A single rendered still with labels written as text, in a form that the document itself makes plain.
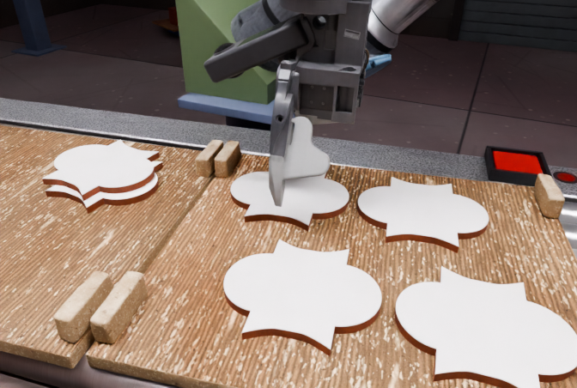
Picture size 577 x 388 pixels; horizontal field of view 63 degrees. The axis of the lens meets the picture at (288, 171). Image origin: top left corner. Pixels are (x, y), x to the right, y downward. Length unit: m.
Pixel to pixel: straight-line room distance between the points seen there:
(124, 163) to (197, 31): 0.47
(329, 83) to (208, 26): 0.59
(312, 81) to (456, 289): 0.23
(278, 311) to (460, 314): 0.15
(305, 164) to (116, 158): 0.28
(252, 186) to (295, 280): 0.17
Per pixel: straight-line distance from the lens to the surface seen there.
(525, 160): 0.73
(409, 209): 0.54
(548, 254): 0.55
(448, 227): 0.53
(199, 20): 1.02
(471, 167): 0.72
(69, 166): 0.65
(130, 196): 0.58
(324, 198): 0.55
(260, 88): 0.99
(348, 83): 0.45
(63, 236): 0.56
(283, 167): 0.46
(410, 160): 0.71
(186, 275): 0.47
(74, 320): 0.42
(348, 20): 0.45
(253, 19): 1.00
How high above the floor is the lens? 1.25
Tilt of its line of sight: 30 degrees down
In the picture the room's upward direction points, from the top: straight up
